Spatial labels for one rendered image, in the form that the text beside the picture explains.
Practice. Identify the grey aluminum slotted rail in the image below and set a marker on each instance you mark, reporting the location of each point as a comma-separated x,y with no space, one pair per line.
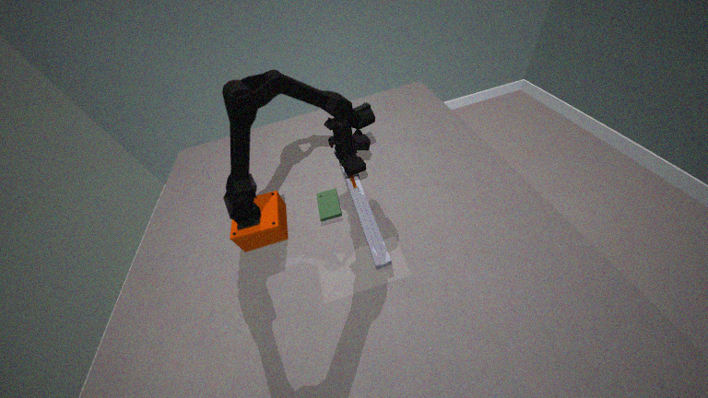
371,231

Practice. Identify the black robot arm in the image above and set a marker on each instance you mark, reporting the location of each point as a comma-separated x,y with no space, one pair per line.
244,97

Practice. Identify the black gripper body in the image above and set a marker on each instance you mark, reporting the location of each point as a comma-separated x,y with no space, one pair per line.
353,164

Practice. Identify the green tray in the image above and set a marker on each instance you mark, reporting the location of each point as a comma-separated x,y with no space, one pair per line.
328,205

